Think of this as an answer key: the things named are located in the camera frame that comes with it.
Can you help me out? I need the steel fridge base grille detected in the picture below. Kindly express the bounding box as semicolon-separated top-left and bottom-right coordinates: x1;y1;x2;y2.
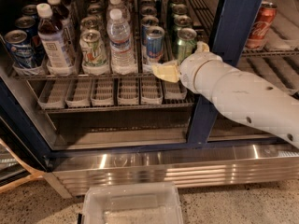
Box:
44;144;299;198

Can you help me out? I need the white green can front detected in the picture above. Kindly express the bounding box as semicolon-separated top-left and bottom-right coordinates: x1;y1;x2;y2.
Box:
79;29;107;67

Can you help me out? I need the iced tea bottle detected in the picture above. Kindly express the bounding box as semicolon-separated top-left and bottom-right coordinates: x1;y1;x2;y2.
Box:
36;3;74;68
47;0;75;43

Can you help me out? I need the red cola can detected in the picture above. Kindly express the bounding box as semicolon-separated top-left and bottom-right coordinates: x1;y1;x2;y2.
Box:
246;1;277;49

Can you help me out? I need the blue pepsi can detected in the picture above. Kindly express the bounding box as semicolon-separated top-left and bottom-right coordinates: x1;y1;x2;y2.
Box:
15;16;45;63
4;30;36;69

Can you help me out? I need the blue energy drink can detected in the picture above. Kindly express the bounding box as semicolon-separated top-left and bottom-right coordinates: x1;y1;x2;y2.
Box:
141;16;159;46
146;26;164;63

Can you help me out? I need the iced tea bottle front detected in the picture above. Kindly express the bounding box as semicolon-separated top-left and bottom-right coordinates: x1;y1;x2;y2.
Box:
36;3;74;68

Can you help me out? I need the blue fridge door frame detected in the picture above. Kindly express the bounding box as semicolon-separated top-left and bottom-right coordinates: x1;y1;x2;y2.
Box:
187;0;263;147

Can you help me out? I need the blue energy drink can front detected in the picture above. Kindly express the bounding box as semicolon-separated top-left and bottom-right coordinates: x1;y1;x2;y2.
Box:
146;26;164;63

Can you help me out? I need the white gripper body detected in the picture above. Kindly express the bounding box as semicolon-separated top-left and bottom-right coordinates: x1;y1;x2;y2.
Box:
179;52;222;90

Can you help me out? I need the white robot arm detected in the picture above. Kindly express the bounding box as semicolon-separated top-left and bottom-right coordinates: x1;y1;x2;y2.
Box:
150;42;299;147

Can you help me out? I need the white green can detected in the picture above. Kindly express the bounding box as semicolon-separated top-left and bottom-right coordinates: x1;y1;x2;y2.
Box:
79;29;107;67
80;16;99;31

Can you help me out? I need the clear water bottle front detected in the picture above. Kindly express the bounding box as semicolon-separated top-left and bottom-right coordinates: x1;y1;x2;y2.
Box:
107;8;137;75

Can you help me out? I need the clear water bottle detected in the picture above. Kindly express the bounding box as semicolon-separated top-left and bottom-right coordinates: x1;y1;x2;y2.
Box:
107;8;137;75
107;0;131;22

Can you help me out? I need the green soda can front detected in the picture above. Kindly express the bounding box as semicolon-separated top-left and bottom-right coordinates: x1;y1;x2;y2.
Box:
175;28;197;64

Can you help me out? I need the top wire shelf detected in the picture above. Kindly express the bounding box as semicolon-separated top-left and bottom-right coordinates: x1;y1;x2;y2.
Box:
12;31;299;81

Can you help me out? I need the lower wire shelf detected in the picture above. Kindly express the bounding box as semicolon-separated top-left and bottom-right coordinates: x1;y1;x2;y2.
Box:
38;76;195;113

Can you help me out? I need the blue pepsi can front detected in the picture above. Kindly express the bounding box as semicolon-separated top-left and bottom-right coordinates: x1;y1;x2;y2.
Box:
4;30;36;69

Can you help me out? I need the wire shelf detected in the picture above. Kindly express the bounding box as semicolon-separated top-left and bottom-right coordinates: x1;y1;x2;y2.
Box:
38;76;195;113
12;31;299;81

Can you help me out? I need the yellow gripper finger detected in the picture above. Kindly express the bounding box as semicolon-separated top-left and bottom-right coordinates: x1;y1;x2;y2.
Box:
151;61;179;83
195;41;209;53

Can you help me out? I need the green soda can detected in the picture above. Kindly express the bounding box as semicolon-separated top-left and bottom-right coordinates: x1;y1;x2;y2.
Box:
172;15;192;36
170;4;188;19
167;0;186;7
175;28;197;64

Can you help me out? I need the clear plastic bin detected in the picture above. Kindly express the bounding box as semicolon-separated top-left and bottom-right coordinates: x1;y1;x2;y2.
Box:
81;182;184;224

